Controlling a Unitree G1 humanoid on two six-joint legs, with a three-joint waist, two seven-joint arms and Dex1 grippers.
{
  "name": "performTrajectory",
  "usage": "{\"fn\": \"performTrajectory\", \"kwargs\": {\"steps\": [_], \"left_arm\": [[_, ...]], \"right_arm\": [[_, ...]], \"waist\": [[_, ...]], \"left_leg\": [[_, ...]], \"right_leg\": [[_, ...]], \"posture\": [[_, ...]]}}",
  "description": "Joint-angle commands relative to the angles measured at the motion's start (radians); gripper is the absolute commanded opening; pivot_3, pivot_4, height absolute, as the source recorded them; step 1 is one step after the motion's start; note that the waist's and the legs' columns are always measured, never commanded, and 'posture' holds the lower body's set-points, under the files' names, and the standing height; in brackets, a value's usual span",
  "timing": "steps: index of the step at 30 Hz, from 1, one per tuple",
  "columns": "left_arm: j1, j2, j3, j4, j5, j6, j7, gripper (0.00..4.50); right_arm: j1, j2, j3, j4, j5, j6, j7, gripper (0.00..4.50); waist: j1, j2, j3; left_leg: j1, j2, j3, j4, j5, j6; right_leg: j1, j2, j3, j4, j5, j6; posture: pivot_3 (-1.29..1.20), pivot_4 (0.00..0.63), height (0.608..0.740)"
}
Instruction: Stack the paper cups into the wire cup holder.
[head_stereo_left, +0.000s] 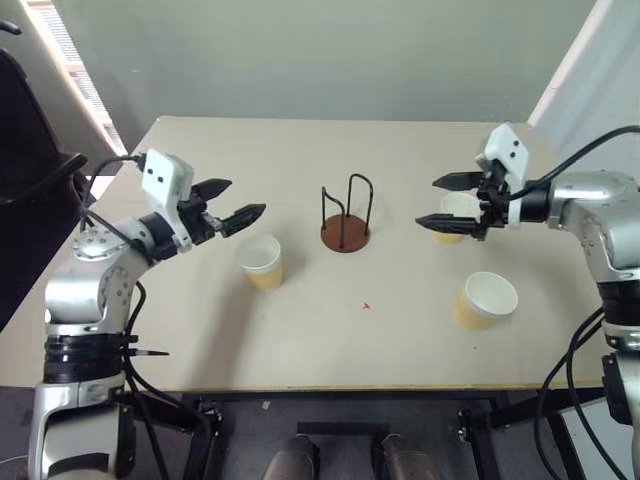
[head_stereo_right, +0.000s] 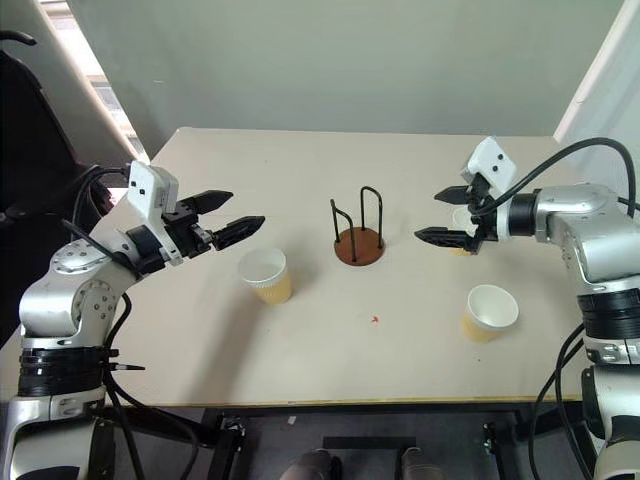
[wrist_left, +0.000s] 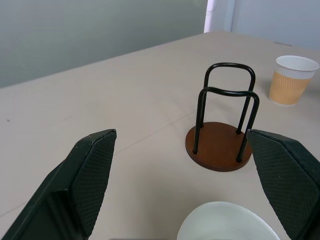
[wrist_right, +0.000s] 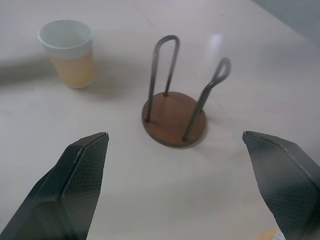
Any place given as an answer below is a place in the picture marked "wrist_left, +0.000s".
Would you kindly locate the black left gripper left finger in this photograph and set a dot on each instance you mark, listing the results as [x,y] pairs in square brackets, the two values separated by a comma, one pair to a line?
[75,185]

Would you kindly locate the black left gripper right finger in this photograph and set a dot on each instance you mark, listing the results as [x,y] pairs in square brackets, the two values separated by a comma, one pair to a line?
[287,180]

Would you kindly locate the white plate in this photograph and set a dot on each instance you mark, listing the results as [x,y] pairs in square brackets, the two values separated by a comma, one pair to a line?
[225,225]

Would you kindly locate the orange striped paper cup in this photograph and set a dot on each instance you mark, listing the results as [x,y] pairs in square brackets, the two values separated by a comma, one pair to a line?
[290,82]

